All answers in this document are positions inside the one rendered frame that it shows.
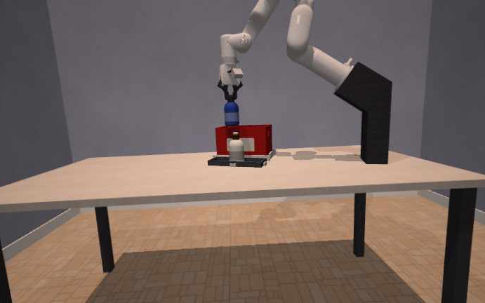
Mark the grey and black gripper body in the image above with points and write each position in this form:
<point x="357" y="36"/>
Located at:
<point x="226" y="77"/>

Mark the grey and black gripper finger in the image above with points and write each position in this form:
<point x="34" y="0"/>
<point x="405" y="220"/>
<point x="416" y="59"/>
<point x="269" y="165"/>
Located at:
<point x="224" y="88"/>
<point x="236" y="88"/>

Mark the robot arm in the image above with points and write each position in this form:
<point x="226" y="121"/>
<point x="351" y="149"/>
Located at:
<point x="297" y="47"/>

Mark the red bottle crate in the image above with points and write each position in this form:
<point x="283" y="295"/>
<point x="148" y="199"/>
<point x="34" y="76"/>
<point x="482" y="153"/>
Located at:
<point x="257" y="139"/>

